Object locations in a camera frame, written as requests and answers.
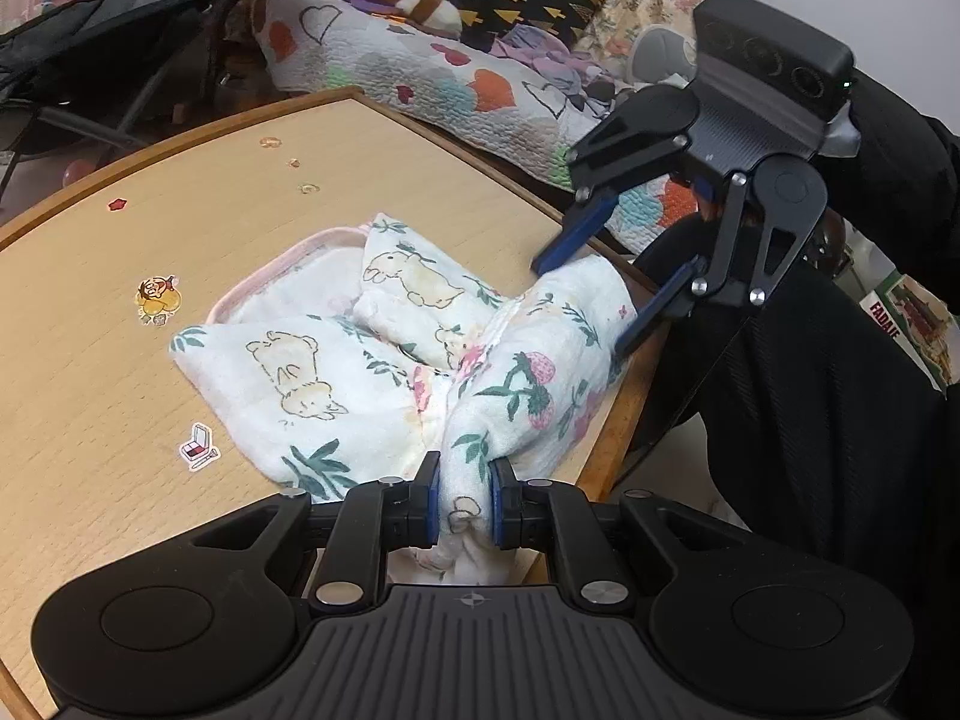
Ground grey round object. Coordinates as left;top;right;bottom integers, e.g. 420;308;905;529
630;24;703;88

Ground colourful printed box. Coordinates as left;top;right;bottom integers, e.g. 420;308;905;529
859;270;960;392

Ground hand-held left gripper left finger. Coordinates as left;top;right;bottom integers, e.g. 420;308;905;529
191;451;442;610

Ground grey folding recliner chair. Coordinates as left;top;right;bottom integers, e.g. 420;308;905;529
0;0;271;188

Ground person's black clothing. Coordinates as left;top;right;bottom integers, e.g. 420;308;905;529
622;71;960;616

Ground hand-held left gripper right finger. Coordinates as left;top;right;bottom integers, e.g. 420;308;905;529
489;459;751;610

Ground heart pattern quilt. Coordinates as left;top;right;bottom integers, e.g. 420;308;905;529
251;0;721;256

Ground small pink case sticker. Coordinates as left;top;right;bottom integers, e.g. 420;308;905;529
180;424;221;473

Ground floral baby shirt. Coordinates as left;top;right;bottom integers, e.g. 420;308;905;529
171;211;638;586

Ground yellow cartoon sticker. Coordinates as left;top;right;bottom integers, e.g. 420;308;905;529
135;275;184;328

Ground purple floral cloth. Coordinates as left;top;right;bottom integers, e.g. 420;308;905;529
495;22;631;118

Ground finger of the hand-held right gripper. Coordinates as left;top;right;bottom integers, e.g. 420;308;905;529
532;116;691;275
615;171;803;359

